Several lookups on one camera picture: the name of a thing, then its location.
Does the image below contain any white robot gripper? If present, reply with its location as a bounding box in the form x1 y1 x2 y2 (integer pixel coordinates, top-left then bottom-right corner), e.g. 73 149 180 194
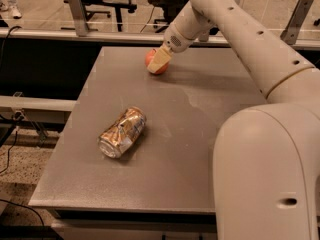
146 2 214 74

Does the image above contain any red apple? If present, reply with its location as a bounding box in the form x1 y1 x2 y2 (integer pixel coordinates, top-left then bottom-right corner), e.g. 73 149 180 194
145 49 169 75

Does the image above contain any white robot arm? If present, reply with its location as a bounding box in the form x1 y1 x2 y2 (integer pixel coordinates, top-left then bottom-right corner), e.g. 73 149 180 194
148 0 320 240

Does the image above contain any crushed aluminium soda can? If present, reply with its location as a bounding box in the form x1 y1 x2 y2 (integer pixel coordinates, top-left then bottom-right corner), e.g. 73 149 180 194
98 107 147 159

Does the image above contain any grey horizontal metal rail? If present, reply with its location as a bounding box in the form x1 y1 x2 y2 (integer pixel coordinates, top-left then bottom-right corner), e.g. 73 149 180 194
0 28 320 51

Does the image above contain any left metal rail bracket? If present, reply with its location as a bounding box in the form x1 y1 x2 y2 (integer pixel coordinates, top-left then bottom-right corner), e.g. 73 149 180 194
67 0 89 37

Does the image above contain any right metal rail bracket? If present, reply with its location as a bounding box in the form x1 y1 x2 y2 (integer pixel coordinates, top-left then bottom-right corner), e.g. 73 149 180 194
280 0 313 45

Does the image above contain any black cable on left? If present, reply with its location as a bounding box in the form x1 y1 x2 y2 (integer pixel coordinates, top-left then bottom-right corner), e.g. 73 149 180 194
0 25 24 72

